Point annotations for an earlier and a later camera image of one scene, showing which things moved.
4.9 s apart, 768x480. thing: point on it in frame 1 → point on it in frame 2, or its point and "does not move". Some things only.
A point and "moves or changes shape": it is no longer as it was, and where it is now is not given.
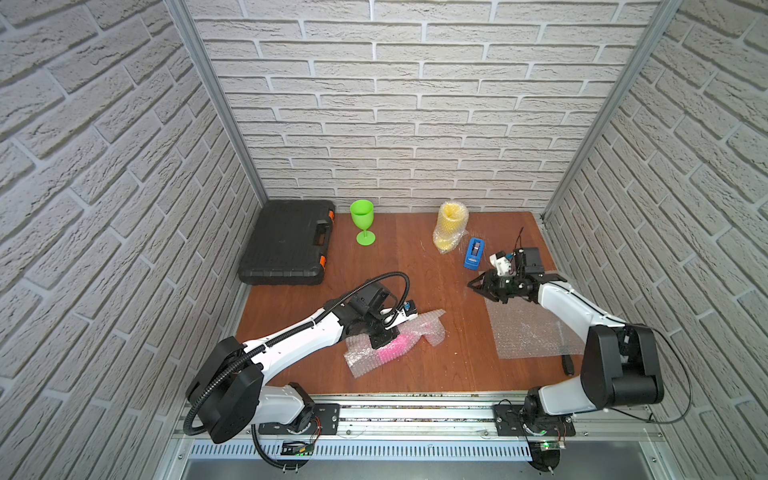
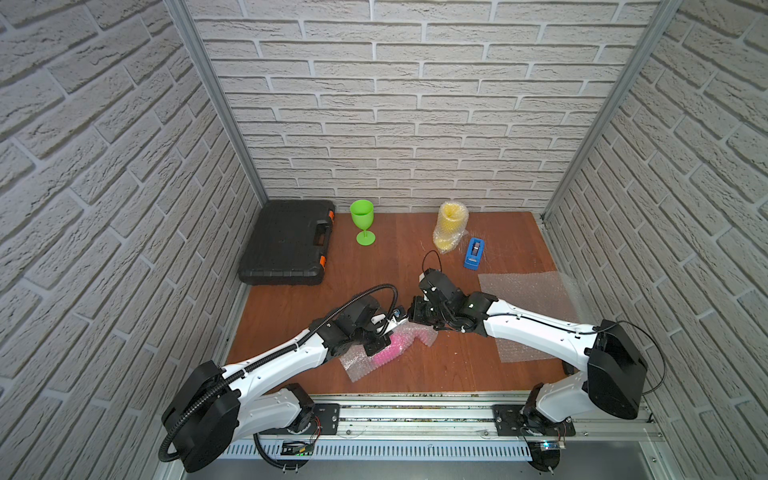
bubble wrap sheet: (361, 357) does not move
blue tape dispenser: (474, 253) does not move
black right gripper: (487, 288) → (414, 311)
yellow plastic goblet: (451, 228) does not move
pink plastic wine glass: (397, 346) moves or changes shape
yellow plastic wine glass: (452, 219) does not move
